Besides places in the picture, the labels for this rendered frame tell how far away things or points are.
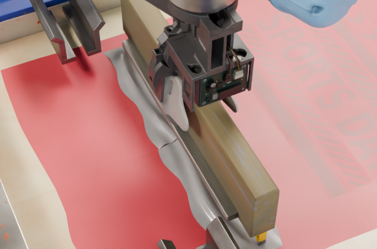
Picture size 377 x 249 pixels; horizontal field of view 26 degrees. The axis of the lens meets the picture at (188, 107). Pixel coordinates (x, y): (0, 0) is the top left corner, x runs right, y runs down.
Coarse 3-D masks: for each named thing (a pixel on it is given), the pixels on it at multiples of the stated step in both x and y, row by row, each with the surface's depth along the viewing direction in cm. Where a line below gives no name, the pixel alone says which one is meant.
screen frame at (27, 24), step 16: (96, 0) 112; (112, 0) 113; (32, 16) 108; (64, 16) 111; (0, 32) 108; (16, 32) 109; (32, 32) 110; (0, 192) 89; (0, 208) 88; (0, 224) 87; (16, 224) 87; (0, 240) 85; (16, 240) 85
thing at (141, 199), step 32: (256, 128) 100; (160, 160) 97; (288, 160) 97; (64, 192) 94; (96, 192) 94; (128, 192) 94; (160, 192) 94; (288, 192) 94; (320, 192) 94; (352, 192) 94; (96, 224) 91; (128, 224) 91; (160, 224) 91; (192, 224) 91; (288, 224) 91; (320, 224) 91; (352, 224) 91
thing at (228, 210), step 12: (132, 48) 104; (132, 60) 103; (144, 60) 103; (144, 72) 101; (156, 96) 99; (180, 132) 95; (192, 144) 94; (192, 156) 93; (204, 168) 92; (204, 180) 91; (216, 180) 91; (216, 192) 90; (228, 204) 89; (228, 216) 88
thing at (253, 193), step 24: (144, 0) 100; (144, 24) 98; (168, 24) 98; (144, 48) 101; (192, 120) 92; (216, 120) 88; (216, 144) 87; (240, 144) 86; (216, 168) 90; (240, 168) 84; (264, 168) 84; (240, 192) 85; (264, 192) 82; (240, 216) 88; (264, 216) 85
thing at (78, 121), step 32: (256, 0) 115; (32, 64) 107; (64, 64) 107; (96, 64) 107; (32, 96) 103; (64, 96) 103; (96, 96) 103; (32, 128) 100; (64, 128) 100; (96, 128) 100; (128, 128) 100; (64, 160) 97; (96, 160) 97; (128, 160) 97
